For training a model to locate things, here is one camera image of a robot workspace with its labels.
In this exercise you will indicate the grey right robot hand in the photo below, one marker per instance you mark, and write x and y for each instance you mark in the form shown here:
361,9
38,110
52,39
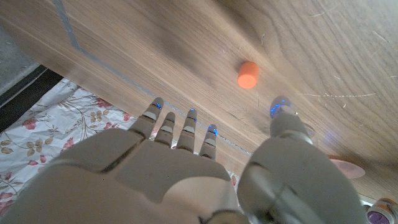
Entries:
155,174

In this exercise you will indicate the small orange cap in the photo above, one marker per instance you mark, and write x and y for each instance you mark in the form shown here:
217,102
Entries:
248,75

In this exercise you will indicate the round pink jar lid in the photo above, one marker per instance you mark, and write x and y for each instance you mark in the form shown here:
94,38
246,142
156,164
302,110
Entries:
351,169

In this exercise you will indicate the floral backdrop cloth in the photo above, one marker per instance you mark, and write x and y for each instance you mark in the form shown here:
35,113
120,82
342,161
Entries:
46,133

